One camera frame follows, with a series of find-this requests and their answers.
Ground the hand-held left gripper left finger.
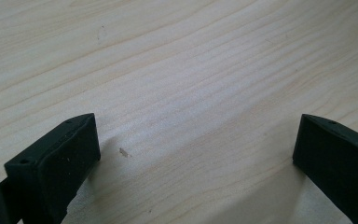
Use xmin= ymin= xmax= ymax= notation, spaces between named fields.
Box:
xmin=4 ymin=112 xmax=102 ymax=224

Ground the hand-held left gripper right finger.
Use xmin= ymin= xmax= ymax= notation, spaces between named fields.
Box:
xmin=292 ymin=113 xmax=358 ymax=224

